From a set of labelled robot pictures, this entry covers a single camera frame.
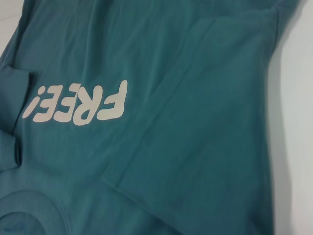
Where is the teal t-shirt with FREE print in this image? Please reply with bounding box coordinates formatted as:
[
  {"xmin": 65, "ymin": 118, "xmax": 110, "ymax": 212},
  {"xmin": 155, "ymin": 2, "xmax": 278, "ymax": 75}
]
[{"xmin": 0, "ymin": 0, "xmax": 291, "ymax": 235}]

